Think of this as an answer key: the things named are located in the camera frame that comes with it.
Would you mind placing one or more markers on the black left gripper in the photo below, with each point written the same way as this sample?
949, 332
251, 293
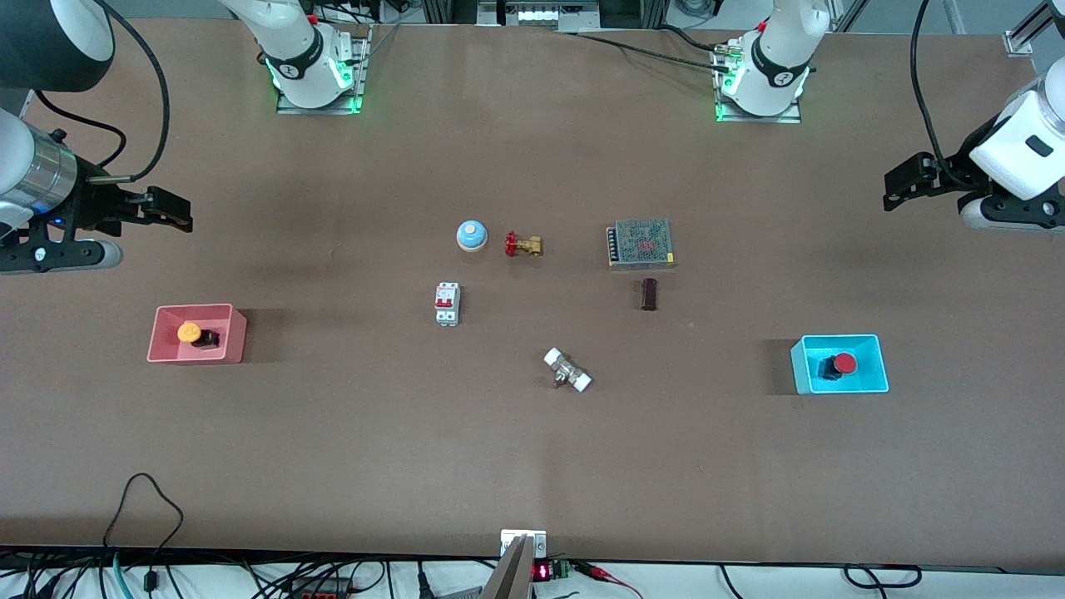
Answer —
954, 172

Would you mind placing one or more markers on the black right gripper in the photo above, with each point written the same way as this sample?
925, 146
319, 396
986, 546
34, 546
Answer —
93, 205

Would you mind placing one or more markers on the yellow push button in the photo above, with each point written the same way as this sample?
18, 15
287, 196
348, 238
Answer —
190, 332

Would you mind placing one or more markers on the red push button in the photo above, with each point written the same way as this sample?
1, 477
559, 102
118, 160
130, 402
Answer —
844, 363

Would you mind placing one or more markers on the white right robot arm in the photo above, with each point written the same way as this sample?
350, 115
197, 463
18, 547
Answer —
299, 50

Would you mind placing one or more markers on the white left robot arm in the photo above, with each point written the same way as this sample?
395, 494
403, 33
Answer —
778, 58

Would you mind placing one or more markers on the pink plastic box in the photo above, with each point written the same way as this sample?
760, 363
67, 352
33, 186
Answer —
166, 345

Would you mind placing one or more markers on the cyan plastic box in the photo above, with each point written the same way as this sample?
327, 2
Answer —
869, 378

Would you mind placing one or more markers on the metal mesh power supply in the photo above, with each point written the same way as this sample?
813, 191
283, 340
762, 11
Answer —
641, 243

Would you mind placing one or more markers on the dark brown block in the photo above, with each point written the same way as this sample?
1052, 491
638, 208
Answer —
649, 294

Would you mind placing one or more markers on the white circuit breaker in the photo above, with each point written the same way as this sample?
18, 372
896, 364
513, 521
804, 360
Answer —
447, 304

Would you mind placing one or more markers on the blue round bell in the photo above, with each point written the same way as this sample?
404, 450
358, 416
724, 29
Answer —
472, 235

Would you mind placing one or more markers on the white capped valve fitting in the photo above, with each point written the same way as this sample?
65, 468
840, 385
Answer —
567, 370

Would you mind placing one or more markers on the red digit display module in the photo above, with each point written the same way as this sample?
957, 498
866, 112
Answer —
542, 571

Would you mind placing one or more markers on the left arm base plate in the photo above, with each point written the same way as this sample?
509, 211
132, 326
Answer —
761, 118

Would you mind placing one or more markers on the aluminium corner bracket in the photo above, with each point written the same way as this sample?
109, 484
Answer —
1019, 42

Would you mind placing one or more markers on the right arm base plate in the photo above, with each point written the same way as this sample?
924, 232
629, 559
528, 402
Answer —
356, 79

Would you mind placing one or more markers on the aluminium frame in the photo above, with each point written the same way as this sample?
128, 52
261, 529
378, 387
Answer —
549, 15

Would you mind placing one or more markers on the silver camera mount plate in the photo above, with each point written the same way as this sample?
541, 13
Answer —
509, 537

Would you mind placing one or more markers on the grey camera mount bar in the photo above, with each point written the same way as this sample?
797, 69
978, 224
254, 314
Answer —
509, 578

